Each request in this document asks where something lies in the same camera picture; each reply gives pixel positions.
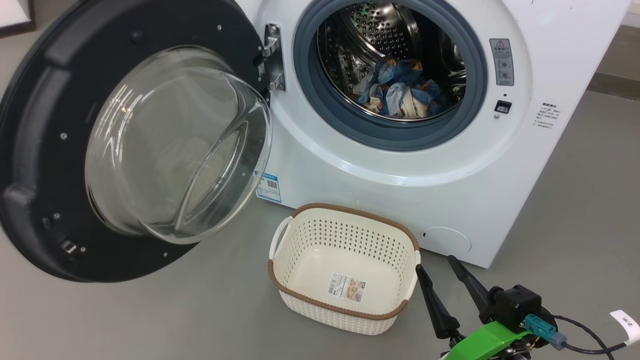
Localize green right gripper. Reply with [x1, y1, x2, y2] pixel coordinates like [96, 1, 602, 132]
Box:
[416, 255, 531, 360]

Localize small blue cream cartoon garment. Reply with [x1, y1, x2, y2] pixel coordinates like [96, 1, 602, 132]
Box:
[356, 75, 391, 112]

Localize large blue cartoon print garment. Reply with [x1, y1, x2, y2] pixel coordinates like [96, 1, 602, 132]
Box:
[372, 56, 451, 118]

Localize black round washer door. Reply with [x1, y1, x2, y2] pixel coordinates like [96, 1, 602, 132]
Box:
[0, 0, 273, 283]

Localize white front-load washing machine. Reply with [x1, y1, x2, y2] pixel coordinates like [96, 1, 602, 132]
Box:
[235, 0, 632, 269]

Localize washing machine opening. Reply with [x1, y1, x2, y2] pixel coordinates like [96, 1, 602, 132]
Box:
[293, 0, 488, 152]

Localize stainless steel washing machine drum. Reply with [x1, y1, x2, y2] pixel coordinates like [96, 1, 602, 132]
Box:
[317, 0, 467, 122]

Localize metal door hinge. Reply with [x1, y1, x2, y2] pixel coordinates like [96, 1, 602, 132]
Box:
[260, 23, 287, 92]

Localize round white filter cover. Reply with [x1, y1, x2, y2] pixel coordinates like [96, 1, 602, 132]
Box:
[420, 226, 472, 257]

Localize basket product label sticker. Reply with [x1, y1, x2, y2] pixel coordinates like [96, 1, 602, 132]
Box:
[327, 272, 365, 303]

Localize white perforated basket brown rim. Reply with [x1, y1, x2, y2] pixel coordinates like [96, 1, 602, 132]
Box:
[268, 202, 422, 336]

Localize small black text label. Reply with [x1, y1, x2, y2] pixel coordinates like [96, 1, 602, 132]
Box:
[532, 102, 562, 131]

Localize blue white energy label sticker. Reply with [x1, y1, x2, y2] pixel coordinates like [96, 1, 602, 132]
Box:
[256, 172, 282, 203]

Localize grey warning label strip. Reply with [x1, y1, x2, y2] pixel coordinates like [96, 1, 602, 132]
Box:
[489, 38, 516, 87]

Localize dark framed white board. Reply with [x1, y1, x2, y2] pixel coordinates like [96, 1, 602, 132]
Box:
[0, 0, 37, 38]

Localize teal cable connector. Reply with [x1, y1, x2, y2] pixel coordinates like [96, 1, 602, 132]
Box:
[524, 314, 568, 351]

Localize thin black right gripper cable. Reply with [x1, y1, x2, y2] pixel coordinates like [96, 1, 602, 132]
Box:
[552, 315, 628, 360]

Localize white cable tag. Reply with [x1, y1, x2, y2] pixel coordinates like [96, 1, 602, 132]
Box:
[610, 310, 640, 347]

